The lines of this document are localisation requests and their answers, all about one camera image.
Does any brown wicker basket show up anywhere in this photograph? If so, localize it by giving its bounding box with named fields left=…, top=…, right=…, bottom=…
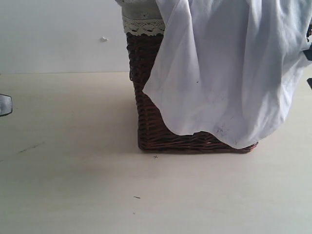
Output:
left=126, top=33, right=257, bottom=154

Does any white t-shirt red lettering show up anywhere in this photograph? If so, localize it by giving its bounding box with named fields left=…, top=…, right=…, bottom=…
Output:
left=143, top=0, right=312, bottom=149

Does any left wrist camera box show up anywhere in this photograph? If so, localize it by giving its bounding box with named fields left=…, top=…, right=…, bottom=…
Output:
left=0, top=94, right=13, bottom=117

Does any white wall hook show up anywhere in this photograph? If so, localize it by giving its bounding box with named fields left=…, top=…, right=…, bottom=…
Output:
left=100, top=37, right=108, bottom=42

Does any lace trimmed basket liner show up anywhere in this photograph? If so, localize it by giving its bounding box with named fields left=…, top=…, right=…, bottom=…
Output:
left=116, top=0, right=165, bottom=36

